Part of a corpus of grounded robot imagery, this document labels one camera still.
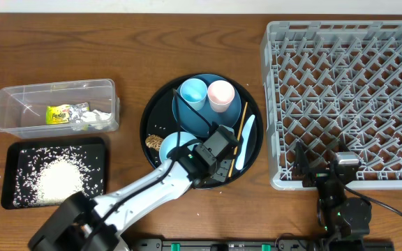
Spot light blue bowl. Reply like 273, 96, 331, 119
159, 132, 197, 162

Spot brown patterned cookie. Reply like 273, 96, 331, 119
145, 135, 163, 151

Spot light blue cup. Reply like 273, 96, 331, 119
180, 78, 207, 111

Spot white tissue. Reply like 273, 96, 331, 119
69, 109, 111, 131

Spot yellow foil snack wrapper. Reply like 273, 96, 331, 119
45, 102, 89, 125

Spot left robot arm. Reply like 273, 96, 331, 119
28, 142, 233, 250

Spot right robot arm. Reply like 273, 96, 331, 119
293, 142, 372, 250

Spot grey plastic dishwasher rack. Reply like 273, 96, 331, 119
260, 20, 402, 190

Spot round black serving tray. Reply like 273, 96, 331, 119
140, 74, 265, 186

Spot dark blue plate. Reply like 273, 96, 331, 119
178, 74, 241, 137

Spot white plastic knife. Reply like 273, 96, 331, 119
235, 114, 255, 171

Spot wooden chopstick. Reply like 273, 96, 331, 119
228, 102, 248, 178

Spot pink cup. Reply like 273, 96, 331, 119
207, 80, 235, 113

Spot clear plastic bin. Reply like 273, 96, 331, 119
0, 79, 120, 139

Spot pile of white rice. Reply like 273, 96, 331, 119
10, 144, 105, 208

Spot black rectangular tray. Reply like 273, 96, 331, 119
1, 137, 107, 209

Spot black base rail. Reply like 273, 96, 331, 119
131, 236, 394, 251

